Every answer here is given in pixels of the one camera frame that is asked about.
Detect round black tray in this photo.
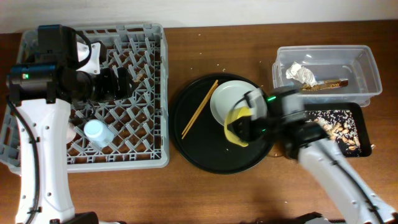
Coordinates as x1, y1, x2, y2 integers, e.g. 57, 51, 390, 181
169, 73, 274, 174

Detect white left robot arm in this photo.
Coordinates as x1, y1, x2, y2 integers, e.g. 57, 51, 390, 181
6, 25, 138, 223

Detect black rectangular tray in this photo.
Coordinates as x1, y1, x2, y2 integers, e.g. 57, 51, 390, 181
279, 103, 373, 159

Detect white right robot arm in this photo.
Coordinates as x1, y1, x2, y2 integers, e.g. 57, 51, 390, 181
224, 86, 397, 223

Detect light blue plastic cup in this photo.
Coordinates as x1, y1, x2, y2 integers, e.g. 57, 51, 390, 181
83, 119, 115, 148

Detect pink plastic cup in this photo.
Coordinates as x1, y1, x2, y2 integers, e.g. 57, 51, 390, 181
66, 123, 76, 143

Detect yellow bowl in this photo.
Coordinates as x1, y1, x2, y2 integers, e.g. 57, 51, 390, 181
224, 106, 252, 147

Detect food scraps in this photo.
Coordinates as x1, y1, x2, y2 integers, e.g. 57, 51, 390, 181
305, 110, 373, 157

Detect light grey plate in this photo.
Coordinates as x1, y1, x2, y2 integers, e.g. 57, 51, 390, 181
210, 80, 256, 126

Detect crumpled white tissue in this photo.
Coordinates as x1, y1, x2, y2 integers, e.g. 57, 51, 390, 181
285, 62, 317, 86

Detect gold snack wrapper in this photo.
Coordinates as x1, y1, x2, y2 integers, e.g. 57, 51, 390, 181
300, 78, 349, 91

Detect clear plastic bin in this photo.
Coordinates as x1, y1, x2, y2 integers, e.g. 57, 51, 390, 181
272, 45, 382, 107

